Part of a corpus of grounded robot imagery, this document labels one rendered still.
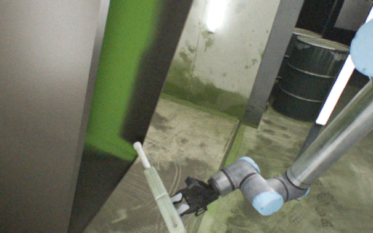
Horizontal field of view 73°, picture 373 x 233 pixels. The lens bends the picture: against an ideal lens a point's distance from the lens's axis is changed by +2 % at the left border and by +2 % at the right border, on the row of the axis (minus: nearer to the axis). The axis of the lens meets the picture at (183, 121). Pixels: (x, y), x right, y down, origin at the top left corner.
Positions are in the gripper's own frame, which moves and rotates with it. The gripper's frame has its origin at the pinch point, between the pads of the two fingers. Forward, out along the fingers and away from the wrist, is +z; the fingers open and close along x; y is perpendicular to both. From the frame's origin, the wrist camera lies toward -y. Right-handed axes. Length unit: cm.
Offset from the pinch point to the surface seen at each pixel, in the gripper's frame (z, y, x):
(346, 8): -556, 192, 350
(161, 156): -14, 65, 88
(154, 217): 9, 55, 37
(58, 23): 0, -69, -6
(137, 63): -17, -33, 47
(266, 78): -139, 67, 116
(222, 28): -122, 20, 155
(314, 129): -108, 53, 32
